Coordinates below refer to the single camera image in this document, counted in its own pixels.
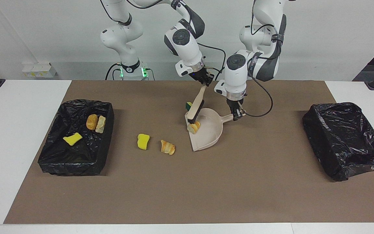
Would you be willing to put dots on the white wall socket box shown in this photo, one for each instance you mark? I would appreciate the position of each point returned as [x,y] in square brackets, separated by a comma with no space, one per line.
[39,70]

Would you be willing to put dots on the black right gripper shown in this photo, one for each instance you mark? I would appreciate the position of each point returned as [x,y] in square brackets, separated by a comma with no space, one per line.
[200,74]

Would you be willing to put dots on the brown table mat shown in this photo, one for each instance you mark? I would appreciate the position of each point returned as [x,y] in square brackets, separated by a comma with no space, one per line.
[174,201]

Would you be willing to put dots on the beige hand brush black bristles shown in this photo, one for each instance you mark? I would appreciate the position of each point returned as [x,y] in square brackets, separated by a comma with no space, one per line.
[198,100]

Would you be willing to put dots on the golden croissant piece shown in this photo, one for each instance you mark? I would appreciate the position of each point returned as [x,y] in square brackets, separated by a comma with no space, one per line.
[101,125]
[194,127]
[168,148]

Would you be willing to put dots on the brown bread roll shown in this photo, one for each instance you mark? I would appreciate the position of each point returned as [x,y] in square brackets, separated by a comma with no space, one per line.
[92,122]

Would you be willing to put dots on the beige plastic dustpan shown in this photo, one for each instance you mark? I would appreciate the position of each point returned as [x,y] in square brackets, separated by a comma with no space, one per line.
[211,133]

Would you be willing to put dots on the black bag lined bin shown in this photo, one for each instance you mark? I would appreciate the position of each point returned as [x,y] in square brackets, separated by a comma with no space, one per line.
[76,156]
[346,143]

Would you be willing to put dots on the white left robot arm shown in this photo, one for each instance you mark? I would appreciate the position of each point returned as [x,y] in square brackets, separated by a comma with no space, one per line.
[235,74]

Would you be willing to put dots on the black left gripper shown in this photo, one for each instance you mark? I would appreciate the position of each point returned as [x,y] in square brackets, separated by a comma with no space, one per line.
[235,103]

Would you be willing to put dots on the yellow green sponge piece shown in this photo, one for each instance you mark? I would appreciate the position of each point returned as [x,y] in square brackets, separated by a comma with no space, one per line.
[143,141]
[72,138]
[189,105]

